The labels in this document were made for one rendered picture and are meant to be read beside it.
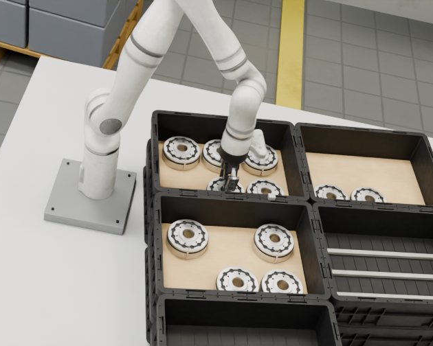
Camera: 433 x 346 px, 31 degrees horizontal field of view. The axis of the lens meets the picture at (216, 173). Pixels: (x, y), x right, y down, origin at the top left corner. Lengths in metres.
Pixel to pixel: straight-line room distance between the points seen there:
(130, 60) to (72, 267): 0.56
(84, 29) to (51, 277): 1.61
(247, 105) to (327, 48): 2.41
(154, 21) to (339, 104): 2.16
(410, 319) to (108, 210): 0.83
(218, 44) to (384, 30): 2.80
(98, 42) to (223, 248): 1.66
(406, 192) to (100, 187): 0.86
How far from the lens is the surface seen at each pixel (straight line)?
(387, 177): 2.28
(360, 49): 4.26
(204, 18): 1.71
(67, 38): 3.44
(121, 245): 2.06
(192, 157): 2.09
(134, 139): 2.34
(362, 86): 4.01
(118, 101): 1.86
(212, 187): 2.03
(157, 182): 1.91
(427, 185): 2.25
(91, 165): 2.03
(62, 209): 2.09
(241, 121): 1.84
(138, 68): 1.81
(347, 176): 2.22
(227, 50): 1.75
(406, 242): 2.13
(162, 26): 1.78
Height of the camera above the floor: 2.31
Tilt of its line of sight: 45 degrees down
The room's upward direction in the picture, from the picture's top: 15 degrees clockwise
